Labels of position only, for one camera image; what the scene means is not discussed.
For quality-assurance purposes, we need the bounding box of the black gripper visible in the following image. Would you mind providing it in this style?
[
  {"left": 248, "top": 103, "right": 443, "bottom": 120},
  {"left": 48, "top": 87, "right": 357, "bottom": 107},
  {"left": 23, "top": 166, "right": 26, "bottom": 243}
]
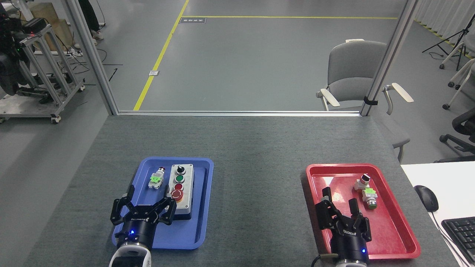
[
  {"left": 315, "top": 187, "right": 372, "bottom": 262},
  {"left": 110, "top": 184, "right": 177, "bottom": 249}
]

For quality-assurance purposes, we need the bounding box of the grey control box with buttons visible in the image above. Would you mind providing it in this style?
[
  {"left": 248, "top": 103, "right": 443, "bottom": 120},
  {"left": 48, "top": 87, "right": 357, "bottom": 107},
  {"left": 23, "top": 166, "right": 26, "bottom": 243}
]
[{"left": 167, "top": 164, "right": 195, "bottom": 220}]

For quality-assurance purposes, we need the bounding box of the cardboard box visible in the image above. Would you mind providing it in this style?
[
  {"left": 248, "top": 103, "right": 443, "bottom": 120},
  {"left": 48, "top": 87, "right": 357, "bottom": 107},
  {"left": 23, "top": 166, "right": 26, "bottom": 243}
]
[{"left": 22, "top": 3, "right": 75, "bottom": 51}]

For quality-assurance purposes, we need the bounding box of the red plastic tray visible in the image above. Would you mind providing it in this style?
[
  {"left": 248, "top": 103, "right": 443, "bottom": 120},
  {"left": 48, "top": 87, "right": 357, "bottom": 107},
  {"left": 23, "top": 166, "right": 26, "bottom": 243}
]
[{"left": 306, "top": 164, "right": 422, "bottom": 260}]

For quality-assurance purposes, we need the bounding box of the blue plastic tray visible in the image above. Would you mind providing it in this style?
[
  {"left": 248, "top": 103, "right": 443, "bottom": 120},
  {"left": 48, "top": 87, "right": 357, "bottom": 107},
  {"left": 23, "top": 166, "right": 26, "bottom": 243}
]
[{"left": 112, "top": 156, "right": 214, "bottom": 250}]

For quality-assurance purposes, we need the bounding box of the black computer mouse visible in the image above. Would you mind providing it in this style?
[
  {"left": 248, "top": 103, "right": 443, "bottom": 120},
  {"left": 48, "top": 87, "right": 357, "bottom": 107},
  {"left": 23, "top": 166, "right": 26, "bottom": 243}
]
[{"left": 414, "top": 185, "right": 439, "bottom": 212}]

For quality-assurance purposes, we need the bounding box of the white desk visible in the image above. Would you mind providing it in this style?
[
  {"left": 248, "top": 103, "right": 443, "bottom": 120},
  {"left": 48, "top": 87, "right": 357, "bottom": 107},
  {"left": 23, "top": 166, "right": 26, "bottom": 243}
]
[{"left": 400, "top": 161, "right": 475, "bottom": 267}]

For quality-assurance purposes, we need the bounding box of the black keyboard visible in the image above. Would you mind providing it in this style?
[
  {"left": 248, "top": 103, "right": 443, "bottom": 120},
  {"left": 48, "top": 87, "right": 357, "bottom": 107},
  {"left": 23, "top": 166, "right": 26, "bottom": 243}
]
[{"left": 441, "top": 217, "right": 475, "bottom": 266}]

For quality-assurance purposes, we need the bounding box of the silver aluminium crossbar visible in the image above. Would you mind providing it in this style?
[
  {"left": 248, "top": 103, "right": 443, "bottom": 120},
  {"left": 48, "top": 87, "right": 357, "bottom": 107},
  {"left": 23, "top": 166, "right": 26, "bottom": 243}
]
[{"left": 117, "top": 110, "right": 363, "bottom": 117}]

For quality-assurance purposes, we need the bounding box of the black office chair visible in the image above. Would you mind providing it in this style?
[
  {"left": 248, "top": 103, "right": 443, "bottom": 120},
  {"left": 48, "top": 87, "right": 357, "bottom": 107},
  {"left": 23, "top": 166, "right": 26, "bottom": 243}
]
[{"left": 434, "top": 108, "right": 475, "bottom": 164}]

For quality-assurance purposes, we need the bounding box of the grey chair with white armrests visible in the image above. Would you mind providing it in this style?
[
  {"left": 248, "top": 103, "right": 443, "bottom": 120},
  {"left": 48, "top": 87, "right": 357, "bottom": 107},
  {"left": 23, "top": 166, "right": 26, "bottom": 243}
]
[{"left": 316, "top": 39, "right": 415, "bottom": 164}]

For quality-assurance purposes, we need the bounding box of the white wheeled chair base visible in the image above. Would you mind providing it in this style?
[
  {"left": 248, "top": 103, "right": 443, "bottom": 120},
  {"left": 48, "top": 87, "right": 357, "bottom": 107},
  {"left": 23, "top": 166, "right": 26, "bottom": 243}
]
[
  {"left": 439, "top": 40, "right": 469, "bottom": 71},
  {"left": 442, "top": 59, "right": 475, "bottom": 110}
]

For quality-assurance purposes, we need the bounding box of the black machine on cart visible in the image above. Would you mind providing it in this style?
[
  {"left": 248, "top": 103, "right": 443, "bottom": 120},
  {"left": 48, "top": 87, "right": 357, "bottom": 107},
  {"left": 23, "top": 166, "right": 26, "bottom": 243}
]
[{"left": 0, "top": 0, "right": 35, "bottom": 98}]

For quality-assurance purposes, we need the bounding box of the person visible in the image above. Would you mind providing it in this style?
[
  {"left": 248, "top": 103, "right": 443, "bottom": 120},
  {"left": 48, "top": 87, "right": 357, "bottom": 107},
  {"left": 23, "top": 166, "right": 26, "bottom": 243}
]
[{"left": 78, "top": 0, "right": 105, "bottom": 41}]

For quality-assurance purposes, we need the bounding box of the black tripod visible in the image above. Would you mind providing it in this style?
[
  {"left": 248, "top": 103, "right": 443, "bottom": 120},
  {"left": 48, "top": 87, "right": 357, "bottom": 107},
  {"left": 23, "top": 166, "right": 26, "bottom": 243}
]
[{"left": 422, "top": 14, "right": 475, "bottom": 72}]

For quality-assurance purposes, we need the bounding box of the white curtain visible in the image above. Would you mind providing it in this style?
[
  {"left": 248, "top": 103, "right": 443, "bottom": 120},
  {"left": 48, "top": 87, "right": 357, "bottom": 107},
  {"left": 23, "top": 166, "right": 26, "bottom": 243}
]
[{"left": 413, "top": 0, "right": 475, "bottom": 38}]

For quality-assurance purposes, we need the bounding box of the red-capped push button switch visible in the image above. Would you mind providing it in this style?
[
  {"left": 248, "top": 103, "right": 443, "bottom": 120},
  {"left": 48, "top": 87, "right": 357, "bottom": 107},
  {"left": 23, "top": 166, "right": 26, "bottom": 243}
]
[{"left": 148, "top": 167, "right": 167, "bottom": 189}]

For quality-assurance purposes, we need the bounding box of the green-block push button switch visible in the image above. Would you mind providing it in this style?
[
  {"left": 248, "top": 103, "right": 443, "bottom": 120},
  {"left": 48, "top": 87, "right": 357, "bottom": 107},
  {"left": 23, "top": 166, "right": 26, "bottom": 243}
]
[{"left": 362, "top": 187, "right": 378, "bottom": 210}]

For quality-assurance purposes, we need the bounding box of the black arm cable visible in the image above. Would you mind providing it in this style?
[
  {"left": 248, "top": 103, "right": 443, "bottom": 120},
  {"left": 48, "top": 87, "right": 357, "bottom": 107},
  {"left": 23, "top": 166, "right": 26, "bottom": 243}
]
[{"left": 311, "top": 254, "right": 339, "bottom": 267}]

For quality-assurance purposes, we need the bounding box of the silver aluminium post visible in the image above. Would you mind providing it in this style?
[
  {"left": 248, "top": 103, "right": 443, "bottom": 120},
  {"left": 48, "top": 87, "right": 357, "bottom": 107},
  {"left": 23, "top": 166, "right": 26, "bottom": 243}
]
[
  {"left": 65, "top": 0, "right": 119, "bottom": 116},
  {"left": 360, "top": 0, "right": 420, "bottom": 117}
]

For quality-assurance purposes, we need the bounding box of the aluminium frame cart on wheels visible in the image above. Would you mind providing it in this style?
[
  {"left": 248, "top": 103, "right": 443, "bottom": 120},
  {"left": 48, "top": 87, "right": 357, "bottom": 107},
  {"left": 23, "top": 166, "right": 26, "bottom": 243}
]
[{"left": 0, "top": 24, "right": 86, "bottom": 125}]

